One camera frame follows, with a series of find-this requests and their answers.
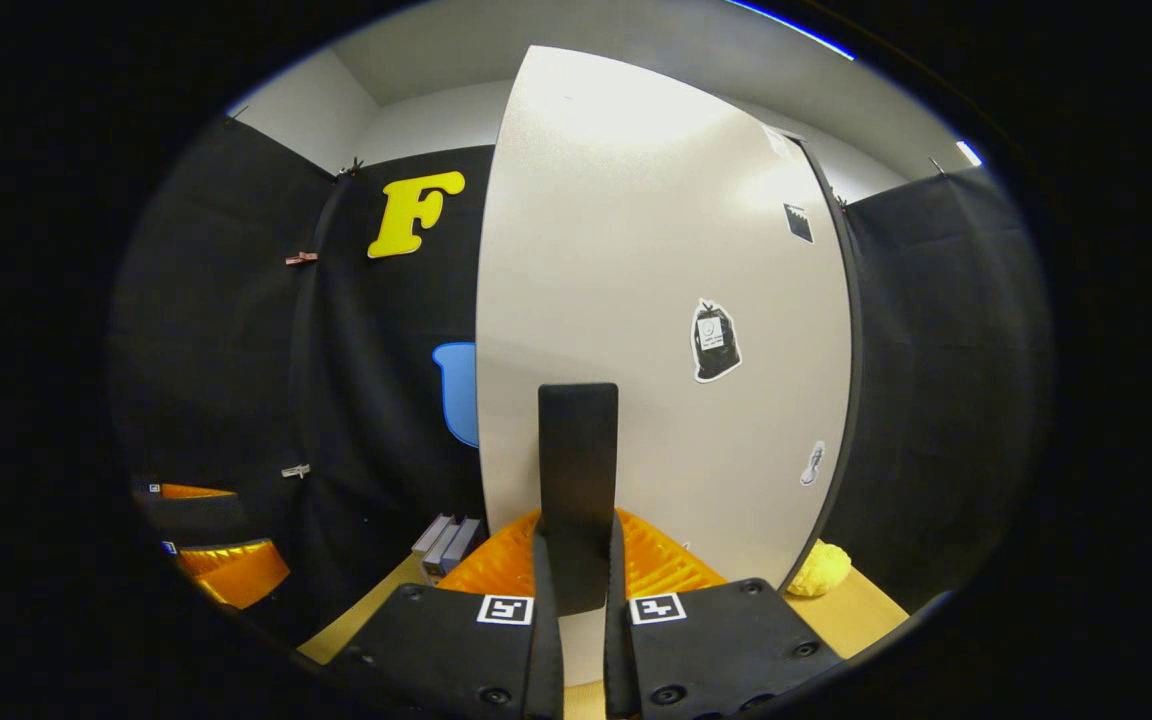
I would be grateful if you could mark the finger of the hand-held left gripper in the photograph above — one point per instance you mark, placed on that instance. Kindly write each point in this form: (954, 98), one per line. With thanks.
(236, 575)
(186, 491)

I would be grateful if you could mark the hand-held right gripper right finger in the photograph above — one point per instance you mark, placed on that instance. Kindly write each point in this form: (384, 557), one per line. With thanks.
(618, 665)

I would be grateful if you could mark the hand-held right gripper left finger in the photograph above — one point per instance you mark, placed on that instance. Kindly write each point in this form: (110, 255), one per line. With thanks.
(548, 665)

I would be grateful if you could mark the beige cabinet door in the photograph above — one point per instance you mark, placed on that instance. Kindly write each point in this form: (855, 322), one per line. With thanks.
(616, 220)

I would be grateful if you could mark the grey cloth clip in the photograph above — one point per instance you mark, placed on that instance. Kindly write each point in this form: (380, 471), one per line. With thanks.
(296, 470)

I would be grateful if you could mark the black backdrop cloth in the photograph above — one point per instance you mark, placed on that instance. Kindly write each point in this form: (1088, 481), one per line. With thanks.
(236, 350)

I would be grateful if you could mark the yellow lumpy toy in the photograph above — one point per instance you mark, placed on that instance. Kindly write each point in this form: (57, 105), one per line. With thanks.
(819, 568)

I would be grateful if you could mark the pink cloth clip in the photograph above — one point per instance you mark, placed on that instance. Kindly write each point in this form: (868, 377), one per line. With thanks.
(301, 258)

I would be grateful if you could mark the black cloth clip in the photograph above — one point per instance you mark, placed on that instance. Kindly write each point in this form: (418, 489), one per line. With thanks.
(351, 167)

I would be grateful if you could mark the small ceiling light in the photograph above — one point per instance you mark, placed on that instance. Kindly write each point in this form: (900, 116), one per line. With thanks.
(969, 153)

